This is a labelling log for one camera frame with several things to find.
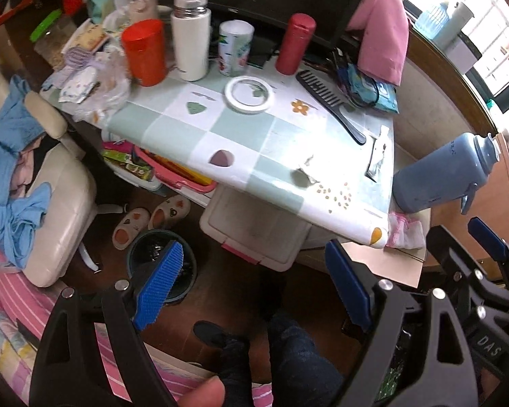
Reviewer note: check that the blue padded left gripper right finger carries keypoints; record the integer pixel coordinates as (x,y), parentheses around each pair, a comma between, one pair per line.
(350,288)

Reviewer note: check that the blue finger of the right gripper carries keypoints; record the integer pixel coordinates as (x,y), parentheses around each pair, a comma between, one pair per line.
(487,239)

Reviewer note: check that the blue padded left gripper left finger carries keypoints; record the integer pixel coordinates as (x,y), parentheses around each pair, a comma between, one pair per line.
(157,281)

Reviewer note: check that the white tissue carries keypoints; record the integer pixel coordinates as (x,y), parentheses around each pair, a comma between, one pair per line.
(302,180)

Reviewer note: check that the silver foil wrapper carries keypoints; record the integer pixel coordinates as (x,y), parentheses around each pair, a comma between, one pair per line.
(380,145)

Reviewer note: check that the white tape roll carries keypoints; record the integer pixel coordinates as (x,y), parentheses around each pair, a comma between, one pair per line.
(249,95)

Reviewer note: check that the operator hand thumb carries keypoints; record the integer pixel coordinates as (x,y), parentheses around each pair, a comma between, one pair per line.
(211,393)

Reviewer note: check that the left beige slipper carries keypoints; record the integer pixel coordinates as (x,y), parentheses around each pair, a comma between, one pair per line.
(130,227)

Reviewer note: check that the beige slipper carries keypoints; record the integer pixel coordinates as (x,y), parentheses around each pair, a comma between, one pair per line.
(169,212)
(130,227)

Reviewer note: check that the pink white small bag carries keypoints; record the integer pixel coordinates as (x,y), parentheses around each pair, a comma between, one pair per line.
(405,232)

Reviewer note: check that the operator right leg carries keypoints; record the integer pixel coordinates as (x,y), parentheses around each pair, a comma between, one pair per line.
(300,375)

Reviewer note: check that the right beige slipper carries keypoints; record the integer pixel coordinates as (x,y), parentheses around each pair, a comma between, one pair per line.
(169,212)

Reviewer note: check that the white storage box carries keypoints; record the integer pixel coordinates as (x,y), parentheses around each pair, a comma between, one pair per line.
(253,229)

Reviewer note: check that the operator left shoe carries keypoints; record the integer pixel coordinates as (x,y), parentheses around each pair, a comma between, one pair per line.
(232,349)

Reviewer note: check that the green snack packets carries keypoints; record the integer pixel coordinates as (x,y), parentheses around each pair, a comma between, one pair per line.
(121,153)

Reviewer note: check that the pink plastic basket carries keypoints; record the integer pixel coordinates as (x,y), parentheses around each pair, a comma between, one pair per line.
(174,175)

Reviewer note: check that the pink striped bedsheet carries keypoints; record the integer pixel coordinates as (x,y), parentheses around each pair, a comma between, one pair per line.
(24,311)

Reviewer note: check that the white leather chair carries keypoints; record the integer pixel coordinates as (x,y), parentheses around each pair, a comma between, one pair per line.
(56,159)

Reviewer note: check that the blue jacket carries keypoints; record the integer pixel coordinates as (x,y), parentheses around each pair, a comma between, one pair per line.
(20,217)

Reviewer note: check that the black comb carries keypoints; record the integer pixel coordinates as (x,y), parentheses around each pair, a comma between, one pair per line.
(330,101)

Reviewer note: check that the blue wet wipes pack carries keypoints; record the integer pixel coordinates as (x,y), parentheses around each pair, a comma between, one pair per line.
(368,92)

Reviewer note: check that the clear plastic bag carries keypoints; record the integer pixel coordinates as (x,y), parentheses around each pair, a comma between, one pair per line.
(111,90)

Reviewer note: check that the pink cloth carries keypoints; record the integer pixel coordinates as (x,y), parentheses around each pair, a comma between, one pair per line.
(384,32)

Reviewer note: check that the orange plastic cup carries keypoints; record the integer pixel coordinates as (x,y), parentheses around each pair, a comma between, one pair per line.
(144,46)

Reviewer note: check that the red thermos bottle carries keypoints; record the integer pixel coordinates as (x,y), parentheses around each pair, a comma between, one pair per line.
(299,32)

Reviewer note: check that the printed drink can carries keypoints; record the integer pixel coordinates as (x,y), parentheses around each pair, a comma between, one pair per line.
(235,38)

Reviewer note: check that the green lid plastic jar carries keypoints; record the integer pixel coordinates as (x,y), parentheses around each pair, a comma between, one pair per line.
(51,35)

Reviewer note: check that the white thermos bottle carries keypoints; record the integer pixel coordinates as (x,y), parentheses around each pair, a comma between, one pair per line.
(191,37)

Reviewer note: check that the beige tumbler cup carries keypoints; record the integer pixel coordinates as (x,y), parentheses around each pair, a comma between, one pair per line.
(139,10)

